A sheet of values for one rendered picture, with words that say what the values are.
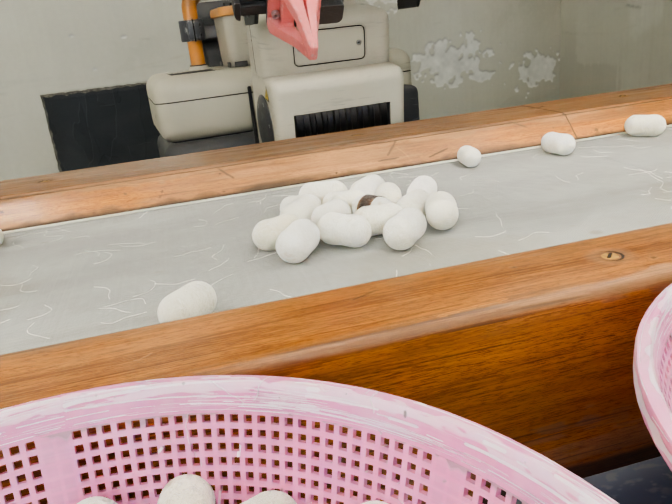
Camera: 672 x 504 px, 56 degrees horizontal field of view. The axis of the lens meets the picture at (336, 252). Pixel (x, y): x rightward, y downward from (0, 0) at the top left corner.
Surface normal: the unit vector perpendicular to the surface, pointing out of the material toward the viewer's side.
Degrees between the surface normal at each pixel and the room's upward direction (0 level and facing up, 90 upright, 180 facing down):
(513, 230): 0
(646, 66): 90
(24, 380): 0
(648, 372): 0
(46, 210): 45
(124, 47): 91
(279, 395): 75
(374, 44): 98
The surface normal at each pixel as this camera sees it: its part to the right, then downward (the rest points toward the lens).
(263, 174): 0.11, -0.45
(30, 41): 0.33, 0.29
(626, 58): -0.94, 0.20
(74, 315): -0.11, -0.94
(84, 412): 0.18, 0.05
